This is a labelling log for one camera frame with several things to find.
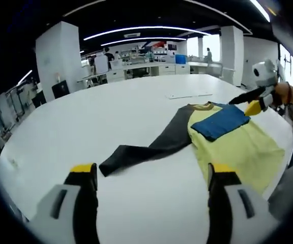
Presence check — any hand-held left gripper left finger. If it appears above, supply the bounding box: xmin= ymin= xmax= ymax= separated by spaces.
xmin=28 ymin=162 xmax=99 ymax=244

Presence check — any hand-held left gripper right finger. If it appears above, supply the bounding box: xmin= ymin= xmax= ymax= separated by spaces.
xmin=207 ymin=162 xmax=281 ymax=244

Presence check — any yellow blue black garment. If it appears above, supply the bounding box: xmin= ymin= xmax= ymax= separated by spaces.
xmin=98 ymin=101 xmax=286 ymax=195

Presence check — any person's right hand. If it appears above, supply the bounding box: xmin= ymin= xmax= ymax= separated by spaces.
xmin=273 ymin=81 xmax=291 ymax=106

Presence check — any narrow white pillar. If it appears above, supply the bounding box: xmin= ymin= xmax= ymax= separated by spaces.
xmin=219 ymin=25 xmax=244 ymax=87

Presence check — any dark hanging banner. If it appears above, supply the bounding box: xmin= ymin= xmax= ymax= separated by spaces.
xmin=271 ymin=10 xmax=293 ymax=67

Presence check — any straight ceiling light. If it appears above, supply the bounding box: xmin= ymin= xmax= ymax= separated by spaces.
xmin=248 ymin=0 xmax=272 ymax=23

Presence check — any person's grey clothing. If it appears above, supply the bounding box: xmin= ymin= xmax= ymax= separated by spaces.
xmin=268 ymin=155 xmax=293 ymax=222

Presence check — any blue crate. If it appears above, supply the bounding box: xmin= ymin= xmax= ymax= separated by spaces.
xmin=174 ymin=54 xmax=188 ymax=65

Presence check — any long ceiling light strip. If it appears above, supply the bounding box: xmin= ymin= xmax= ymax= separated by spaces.
xmin=83 ymin=25 xmax=212 ymax=41

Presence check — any white cabinet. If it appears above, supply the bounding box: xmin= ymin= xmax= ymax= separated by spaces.
xmin=95 ymin=54 xmax=109 ymax=73

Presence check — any wide white pillar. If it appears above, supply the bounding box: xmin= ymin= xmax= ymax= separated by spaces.
xmin=36 ymin=21 xmax=83 ymax=101

